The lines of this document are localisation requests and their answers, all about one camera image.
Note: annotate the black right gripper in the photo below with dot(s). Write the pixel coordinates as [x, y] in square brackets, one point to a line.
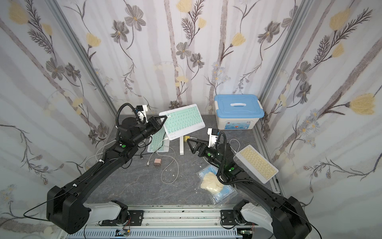
[200, 149]

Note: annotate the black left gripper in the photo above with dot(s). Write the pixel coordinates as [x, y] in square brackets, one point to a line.
[152, 124]

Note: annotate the white power strip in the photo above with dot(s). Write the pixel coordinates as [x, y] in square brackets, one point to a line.
[181, 146]

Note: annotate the green keyboard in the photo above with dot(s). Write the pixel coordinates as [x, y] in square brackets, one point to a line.
[160, 142]
[182, 121]

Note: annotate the pink USB charger end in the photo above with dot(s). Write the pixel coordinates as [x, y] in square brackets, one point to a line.
[157, 162]

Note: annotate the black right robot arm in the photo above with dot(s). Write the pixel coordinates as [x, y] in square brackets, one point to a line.
[283, 217]

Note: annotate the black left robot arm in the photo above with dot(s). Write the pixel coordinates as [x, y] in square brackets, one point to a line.
[66, 206]

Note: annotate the bag of gloves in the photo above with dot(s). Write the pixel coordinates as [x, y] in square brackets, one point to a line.
[220, 194]

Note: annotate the blue lid storage box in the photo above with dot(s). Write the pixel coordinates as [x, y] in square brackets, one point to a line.
[237, 112]

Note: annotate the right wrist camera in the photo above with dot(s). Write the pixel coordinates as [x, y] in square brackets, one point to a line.
[213, 135]

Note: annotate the yellow wireless keyboard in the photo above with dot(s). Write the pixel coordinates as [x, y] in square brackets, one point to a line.
[257, 164]

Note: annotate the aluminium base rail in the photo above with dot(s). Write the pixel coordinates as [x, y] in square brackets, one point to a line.
[174, 217]

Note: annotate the white ribbed cable duct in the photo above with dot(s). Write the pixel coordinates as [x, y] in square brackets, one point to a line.
[187, 233]

